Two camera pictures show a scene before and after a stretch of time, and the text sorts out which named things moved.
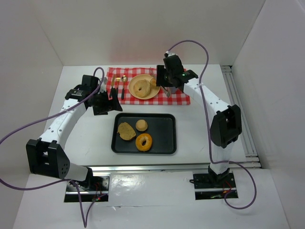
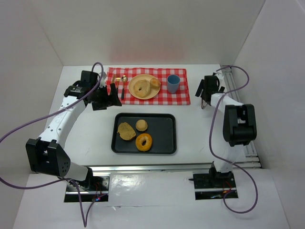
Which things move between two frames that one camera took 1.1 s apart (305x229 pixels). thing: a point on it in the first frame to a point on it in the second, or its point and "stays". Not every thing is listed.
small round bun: [153, 83] stays
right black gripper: [167, 81] to [205, 96]
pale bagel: [145, 85] stays
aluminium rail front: [149, 167] stays
